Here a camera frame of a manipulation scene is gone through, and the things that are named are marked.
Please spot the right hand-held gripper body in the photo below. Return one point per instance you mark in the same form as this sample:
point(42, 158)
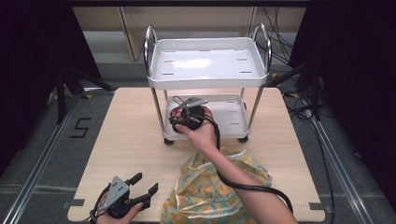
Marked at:
point(194, 115)

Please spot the white two-tier cart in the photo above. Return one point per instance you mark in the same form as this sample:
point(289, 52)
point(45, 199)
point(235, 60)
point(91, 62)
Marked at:
point(205, 62)

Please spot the black metal stand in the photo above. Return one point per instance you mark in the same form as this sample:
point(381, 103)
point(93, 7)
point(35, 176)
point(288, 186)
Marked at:
point(315, 90)
point(61, 93)

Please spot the yellow green patterned cloth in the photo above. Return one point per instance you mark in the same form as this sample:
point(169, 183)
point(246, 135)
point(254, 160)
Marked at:
point(196, 193)

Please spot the beige wooden cabinet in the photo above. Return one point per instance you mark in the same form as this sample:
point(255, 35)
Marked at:
point(186, 18)

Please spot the dark curtain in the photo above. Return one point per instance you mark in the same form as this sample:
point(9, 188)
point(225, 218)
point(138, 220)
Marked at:
point(28, 62)
point(358, 77)

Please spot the aluminium floor rail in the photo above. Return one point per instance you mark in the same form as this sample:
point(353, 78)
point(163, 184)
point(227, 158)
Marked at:
point(34, 174)
point(339, 174)

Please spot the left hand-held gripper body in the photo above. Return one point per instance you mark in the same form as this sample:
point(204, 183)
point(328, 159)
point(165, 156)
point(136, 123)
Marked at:
point(117, 191)

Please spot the person's left hand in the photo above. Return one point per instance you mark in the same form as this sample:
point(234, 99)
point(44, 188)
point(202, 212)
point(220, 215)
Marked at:
point(124, 219)

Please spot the person's right hand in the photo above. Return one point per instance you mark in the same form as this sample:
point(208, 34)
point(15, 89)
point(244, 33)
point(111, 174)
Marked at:
point(205, 138)

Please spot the round red metal tin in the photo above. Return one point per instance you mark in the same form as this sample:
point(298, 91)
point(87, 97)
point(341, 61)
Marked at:
point(176, 115)

